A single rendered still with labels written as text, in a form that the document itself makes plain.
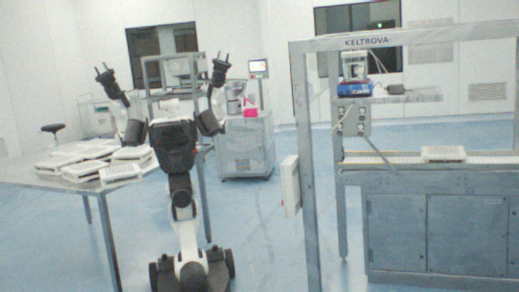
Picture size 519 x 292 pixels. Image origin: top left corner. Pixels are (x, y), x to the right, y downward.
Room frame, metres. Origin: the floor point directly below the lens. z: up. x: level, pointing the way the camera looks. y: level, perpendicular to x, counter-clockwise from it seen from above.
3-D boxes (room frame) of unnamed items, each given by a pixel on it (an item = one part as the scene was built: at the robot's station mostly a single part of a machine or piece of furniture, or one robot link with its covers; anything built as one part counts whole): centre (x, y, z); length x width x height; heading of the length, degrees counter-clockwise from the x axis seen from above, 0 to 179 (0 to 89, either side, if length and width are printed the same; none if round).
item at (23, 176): (3.46, 1.39, 0.81); 1.50 x 1.10 x 0.04; 61
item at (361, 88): (2.76, -0.59, 1.29); 0.21 x 0.20 x 0.09; 161
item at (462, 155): (2.64, -1.08, 0.87); 0.25 x 0.24 x 0.02; 161
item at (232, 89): (5.42, 0.23, 0.95); 0.49 x 0.36 x 0.37; 78
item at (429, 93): (2.75, -0.78, 1.22); 0.62 x 0.38 x 0.04; 71
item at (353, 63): (2.77, -0.60, 1.43); 0.15 x 0.15 x 0.19
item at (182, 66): (6.03, 0.83, 0.75); 1.43 x 1.06 x 1.50; 78
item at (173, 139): (2.62, 0.51, 1.09); 0.34 x 0.30 x 0.36; 100
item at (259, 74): (5.45, -0.04, 1.07); 0.23 x 0.10 x 0.62; 78
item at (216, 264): (2.69, 0.52, 0.19); 0.64 x 0.52 x 0.33; 10
